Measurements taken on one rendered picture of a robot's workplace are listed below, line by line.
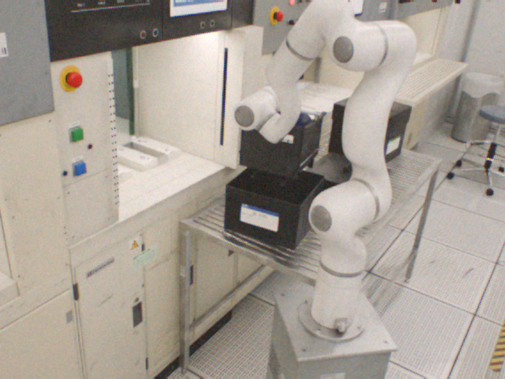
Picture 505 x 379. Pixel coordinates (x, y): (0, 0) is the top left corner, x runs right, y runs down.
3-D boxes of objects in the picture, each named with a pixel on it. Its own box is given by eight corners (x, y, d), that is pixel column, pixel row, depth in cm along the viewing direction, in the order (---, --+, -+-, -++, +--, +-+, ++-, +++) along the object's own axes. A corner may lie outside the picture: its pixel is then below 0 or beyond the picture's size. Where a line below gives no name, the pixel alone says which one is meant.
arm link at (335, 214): (373, 267, 136) (391, 187, 125) (327, 293, 125) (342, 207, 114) (339, 246, 144) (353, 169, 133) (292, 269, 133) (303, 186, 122)
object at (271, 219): (221, 228, 183) (224, 185, 175) (254, 197, 206) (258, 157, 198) (294, 251, 174) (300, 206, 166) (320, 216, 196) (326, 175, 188)
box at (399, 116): (377, 170, 239) (388, 118, 227) (324, 152, 254) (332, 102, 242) (402, 154, 260) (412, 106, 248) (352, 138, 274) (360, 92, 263)
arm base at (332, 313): (376, 338, 139) (389, 283, 130) (309, 344, 135) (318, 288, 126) (350, 294, 155) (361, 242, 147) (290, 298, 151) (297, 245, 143)
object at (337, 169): (364, 216, 198) (371, 187, 192) (297, 194, 211) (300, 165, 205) (388, 189, 221) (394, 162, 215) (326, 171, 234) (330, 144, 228)
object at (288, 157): (234, 174, 176) (239, 84, 162) (258, 155, 193) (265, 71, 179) (300, 192, 168) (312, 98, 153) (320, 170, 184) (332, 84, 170)
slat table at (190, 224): (300, 446, 193) (329, 286, 158) (179, 372, 221) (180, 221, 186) (410, 281, 292) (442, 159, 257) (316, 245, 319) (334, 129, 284)
